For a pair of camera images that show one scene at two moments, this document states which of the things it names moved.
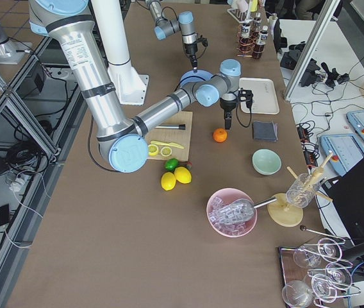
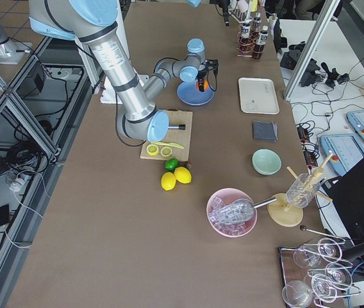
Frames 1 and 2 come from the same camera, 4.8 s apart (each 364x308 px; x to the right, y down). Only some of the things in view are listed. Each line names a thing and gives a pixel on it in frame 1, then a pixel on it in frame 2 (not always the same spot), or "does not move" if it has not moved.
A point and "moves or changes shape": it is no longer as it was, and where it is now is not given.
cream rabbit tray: (264, 99) does not move
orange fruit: (220, 135) moves or changes shape
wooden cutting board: (180, 136) does not move
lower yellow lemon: (168, 181) does not move
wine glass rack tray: (313, 274) does not move
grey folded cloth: (265, 131) does not move
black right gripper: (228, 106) → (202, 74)
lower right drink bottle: (257, 26) does not move
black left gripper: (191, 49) → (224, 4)
